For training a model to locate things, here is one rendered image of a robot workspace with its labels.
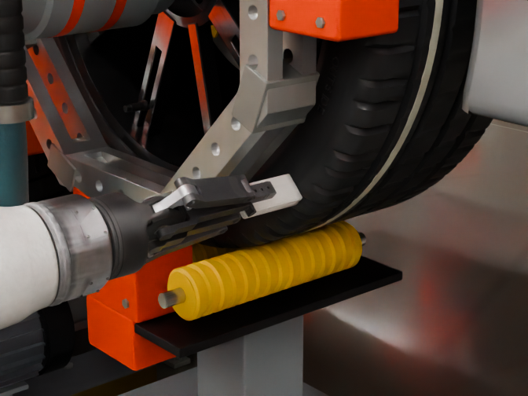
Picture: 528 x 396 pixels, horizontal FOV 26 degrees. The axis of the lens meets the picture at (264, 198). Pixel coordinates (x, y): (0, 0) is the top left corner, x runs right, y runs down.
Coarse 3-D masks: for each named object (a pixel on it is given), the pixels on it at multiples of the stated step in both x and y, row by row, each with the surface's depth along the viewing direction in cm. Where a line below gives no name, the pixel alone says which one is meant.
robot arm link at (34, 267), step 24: (0, 216) 92; (24, 216) 94; (0, 240) 91; (24, 240) 92; (48, 240) 94; (0, 264) 90; (24, 264) 91; (48, 264) 93; (0, 288) 90; (24, 288) 92; (48, 288) 94; (0, 312) 91; (24, 312) 93
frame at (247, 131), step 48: (240, 0) 103; (48, 48) 141; (240, 48) 104; (288, 48) 106; (48, 96) 137; (240, 96) 105; (288, 96) 104; (48, 144) 136; (96, 144) 136; (240, 144) 107; (96, 192) 130; (144, 192) 122
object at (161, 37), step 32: (192, 0) 132; (224, 0) 122; (96, 32) 142; (128, 32) 148; (160, 32) 132; (192, 32) 127; (224, 32) 123; (96, 64) 143; (128, 64) 146; (160, 64) 133; (192, 64) 152; (224, 64) 154; (96, 96) 142; (128, 96) 143; (160, 96) 135; (192, 96) 148; (224, 96) 150; (128, 128) 139; (160, 128) 139; (192, 128) 142; (160, 160) 134
